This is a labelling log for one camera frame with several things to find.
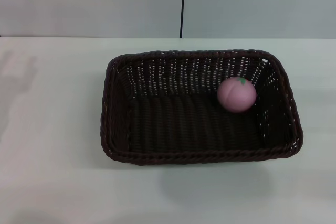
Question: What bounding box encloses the dark brown woven basket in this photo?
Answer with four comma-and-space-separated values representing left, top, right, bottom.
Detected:
99, 48, 305, 167

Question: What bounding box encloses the pink toy peach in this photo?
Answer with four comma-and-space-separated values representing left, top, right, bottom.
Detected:
216, 77, 257, 114

